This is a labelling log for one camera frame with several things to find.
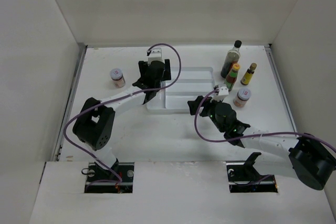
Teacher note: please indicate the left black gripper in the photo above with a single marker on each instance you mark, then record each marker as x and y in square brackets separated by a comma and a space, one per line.
[166, 76]

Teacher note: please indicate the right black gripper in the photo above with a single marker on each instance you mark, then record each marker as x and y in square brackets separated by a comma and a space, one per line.
[207, 104]

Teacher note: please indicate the spice jar white lid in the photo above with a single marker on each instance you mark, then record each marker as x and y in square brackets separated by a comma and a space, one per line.
[242, 96]
[117, 77]

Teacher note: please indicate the red chili sauce bottle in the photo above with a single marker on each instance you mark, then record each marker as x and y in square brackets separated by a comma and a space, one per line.
[232, 76]

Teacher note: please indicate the small yellow label bottle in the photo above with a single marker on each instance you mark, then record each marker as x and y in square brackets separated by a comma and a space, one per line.
[248, 74]

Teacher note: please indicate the tall dark sauce bottle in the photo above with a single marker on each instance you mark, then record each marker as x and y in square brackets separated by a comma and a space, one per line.
[231, 58]

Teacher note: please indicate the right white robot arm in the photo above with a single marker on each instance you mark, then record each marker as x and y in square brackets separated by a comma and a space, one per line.
[299, 155]

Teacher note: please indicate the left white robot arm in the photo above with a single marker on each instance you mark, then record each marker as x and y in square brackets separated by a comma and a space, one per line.
[94, 128]

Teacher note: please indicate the white divided organizer tray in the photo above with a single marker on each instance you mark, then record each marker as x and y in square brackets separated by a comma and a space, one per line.
[192, 82]

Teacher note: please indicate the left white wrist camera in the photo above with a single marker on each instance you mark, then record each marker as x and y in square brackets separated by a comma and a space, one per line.
[154, 54]

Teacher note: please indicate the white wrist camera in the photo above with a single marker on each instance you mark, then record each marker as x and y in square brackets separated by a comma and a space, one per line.
[221, 93]
[154, 54]

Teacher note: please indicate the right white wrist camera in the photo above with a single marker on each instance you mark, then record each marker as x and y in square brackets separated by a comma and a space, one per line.
[221, 93]

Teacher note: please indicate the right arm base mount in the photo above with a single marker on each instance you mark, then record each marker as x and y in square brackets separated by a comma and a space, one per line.
[244, 178]

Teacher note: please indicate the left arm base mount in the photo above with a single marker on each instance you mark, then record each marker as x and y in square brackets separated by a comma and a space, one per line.
[101, 181]

